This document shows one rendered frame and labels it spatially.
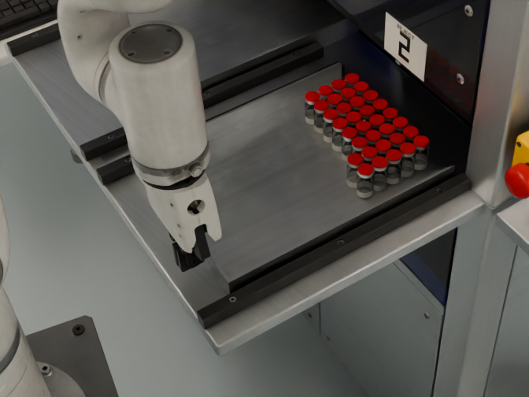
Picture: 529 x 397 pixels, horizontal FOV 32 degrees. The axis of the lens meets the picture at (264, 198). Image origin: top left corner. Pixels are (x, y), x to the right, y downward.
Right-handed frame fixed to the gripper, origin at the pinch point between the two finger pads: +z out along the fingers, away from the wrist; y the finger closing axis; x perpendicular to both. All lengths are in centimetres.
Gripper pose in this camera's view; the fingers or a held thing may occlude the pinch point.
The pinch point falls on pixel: (188, 252)
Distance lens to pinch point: 112.8
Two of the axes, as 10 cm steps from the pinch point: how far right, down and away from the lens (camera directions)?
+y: -5.2, -6.0, 6.0
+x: -8.5, 4.2, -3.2
